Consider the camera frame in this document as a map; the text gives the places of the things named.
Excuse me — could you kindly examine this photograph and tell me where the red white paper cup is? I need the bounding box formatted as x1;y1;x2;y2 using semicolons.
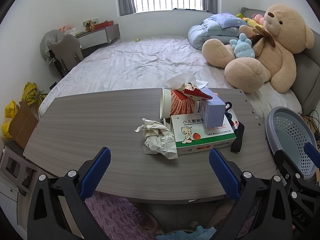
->
160;87;200;119

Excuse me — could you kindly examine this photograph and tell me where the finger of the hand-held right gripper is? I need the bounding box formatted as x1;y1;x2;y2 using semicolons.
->
273;149;304;180
303;142;320;160

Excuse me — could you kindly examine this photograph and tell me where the grey garment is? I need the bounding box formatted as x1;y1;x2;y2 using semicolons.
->
40;29;66;65

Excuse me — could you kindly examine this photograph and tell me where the yellow plastic bag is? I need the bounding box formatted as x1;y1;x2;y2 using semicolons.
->
21;81;48;105
1;100;19;139

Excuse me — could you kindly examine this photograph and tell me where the grey bed headboard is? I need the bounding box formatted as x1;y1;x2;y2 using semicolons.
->
240;7;320;115

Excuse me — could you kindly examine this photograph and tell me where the blue cloth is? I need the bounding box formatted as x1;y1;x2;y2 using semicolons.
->
156;225;217;240

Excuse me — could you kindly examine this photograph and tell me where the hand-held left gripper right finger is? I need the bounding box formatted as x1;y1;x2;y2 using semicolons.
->
209;148;293;240

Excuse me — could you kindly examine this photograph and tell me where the black cord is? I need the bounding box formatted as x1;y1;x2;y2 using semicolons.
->
224;102;237;124

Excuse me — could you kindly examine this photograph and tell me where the white paper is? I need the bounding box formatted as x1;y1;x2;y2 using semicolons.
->
134;117;179;160

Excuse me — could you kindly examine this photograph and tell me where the light blue quilt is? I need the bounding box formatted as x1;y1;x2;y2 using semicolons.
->
187;14;248;50

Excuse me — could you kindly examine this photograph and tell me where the red box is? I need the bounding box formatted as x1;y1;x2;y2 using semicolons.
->
94;21;114;30

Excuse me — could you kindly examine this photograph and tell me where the grey white desk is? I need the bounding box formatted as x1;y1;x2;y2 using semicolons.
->
76;24;120;57

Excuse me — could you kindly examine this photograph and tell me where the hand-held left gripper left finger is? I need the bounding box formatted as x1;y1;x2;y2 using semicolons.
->
27;147;112;240

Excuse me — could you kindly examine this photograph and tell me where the blue patterned pillow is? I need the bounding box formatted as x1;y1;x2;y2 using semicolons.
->
209;14;247;29

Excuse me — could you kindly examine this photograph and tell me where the white green medicine box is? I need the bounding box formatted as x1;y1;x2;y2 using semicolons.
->
171;114;237;155

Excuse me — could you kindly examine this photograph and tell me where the colourful picture card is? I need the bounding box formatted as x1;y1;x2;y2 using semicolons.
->
82;18;99;32

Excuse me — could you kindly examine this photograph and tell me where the white cabinet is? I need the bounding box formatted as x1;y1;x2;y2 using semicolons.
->
0;137;38;220

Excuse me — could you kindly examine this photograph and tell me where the bed with checked sheet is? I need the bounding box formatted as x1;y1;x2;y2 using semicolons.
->
39;36;303;120

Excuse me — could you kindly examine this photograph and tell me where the red white snack wrapper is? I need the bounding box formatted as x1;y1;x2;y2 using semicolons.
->
175;82;213;102

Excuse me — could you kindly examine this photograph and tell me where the white tissue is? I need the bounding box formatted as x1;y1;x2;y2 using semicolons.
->
164;73;209;90

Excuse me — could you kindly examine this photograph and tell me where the black strap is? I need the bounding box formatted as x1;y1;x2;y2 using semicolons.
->
230;121;245;153

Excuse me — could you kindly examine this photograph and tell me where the grey chair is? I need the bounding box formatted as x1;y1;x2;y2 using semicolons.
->
49;34;84;77

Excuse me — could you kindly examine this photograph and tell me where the small lavender box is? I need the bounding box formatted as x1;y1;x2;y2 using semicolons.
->
199;87;227;128

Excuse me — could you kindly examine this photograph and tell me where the blue plush bunny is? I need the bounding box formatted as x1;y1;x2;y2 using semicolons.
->
230;33;255;58

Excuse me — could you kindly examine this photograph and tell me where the brown cardboard box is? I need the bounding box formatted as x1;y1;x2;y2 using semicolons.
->
8;101;39;150

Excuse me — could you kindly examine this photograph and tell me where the white red printed packet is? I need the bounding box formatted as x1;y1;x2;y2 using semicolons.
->
225;107;239;130

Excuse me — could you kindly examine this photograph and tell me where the yellow plush toy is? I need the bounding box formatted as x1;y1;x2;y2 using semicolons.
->
241;17;264;28

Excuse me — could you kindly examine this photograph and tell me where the grey perforated plastic basket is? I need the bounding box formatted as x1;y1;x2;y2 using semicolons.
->
265;106;320;180

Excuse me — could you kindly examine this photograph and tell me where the large tan teddy bear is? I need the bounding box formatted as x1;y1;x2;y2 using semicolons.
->
202;4;315;92

